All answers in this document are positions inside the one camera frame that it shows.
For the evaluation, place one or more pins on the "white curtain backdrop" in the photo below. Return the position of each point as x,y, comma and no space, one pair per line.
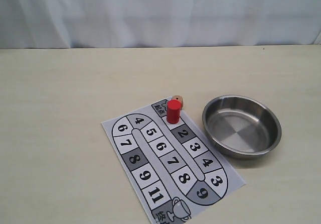
157,23

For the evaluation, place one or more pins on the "printed paper game board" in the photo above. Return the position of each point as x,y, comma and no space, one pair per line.
174,171

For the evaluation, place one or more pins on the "red cylinder game piece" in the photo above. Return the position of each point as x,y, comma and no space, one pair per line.
173,111

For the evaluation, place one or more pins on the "stainless steel bowl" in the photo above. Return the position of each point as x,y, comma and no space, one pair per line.
241,127

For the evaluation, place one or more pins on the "wooden die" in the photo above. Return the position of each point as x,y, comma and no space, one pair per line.
180,99

